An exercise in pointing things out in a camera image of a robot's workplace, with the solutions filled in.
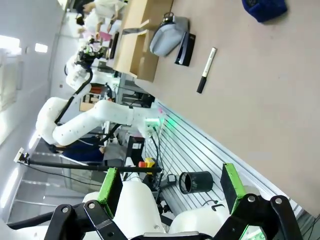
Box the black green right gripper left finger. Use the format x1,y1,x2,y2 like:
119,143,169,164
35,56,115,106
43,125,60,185
46,166,133,240

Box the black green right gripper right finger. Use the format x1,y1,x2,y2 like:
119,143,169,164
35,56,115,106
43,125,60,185
219,162,305,240

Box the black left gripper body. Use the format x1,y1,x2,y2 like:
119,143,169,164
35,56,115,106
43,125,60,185
77,48,102,65

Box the dark rectangular device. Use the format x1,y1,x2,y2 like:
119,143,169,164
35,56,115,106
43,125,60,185
174,31,197,67

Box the blue zip pouch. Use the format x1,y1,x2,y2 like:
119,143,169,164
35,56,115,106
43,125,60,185
241,0,288,24

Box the open brown cardboard box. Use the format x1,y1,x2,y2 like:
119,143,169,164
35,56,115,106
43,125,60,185
112,22,161,83

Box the closed cardboard box lid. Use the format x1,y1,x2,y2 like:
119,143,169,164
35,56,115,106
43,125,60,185
122,0,175,35

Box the black monitor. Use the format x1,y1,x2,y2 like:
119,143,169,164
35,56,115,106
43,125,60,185
109,31,120,60

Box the black mesh pen cup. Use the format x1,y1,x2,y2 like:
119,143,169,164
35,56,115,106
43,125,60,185
178,170,214,195

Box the yellow red emergency stop button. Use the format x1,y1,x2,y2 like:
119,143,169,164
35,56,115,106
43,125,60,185
138,157,156,169

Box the black computer case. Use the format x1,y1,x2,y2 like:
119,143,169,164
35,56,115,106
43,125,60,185
126,136,146,166

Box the person in cream jacket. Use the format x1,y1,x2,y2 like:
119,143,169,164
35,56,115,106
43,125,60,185
83,0,127,35

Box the person in dark blue clothes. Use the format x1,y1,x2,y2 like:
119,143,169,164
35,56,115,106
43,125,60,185
55,136,111,163

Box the white socket block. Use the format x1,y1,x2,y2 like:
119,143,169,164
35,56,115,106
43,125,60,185
144,116,166,129

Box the grey zip pouch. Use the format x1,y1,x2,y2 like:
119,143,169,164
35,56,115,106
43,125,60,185
149,15,190,58

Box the white pen with black cap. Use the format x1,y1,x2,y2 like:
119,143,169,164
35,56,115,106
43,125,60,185
196,46,218,95

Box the black left arm cable sleeve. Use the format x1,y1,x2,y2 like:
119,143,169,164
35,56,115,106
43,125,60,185
53,66,94,125

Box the black camera pole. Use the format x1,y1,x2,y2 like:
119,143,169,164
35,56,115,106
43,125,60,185
16,147,163,174

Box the grey slotted aluminium base plate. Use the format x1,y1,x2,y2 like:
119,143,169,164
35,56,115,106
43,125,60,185
144,99,306,221

